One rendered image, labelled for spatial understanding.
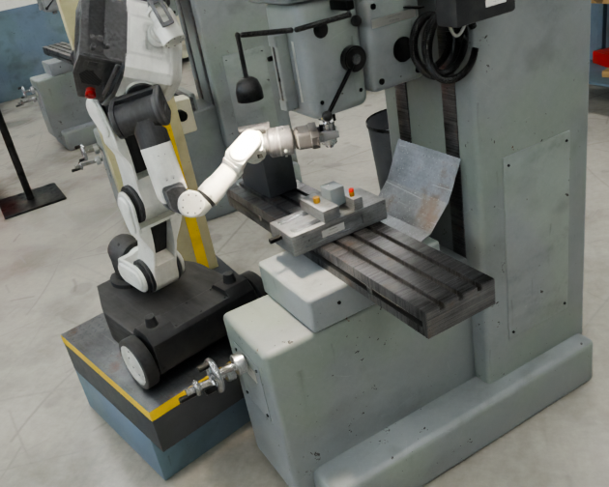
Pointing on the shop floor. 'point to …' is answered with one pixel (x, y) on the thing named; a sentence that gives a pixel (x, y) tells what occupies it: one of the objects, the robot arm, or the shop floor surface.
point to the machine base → (459, 422)
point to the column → (512, 170)
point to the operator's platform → (156, 399)
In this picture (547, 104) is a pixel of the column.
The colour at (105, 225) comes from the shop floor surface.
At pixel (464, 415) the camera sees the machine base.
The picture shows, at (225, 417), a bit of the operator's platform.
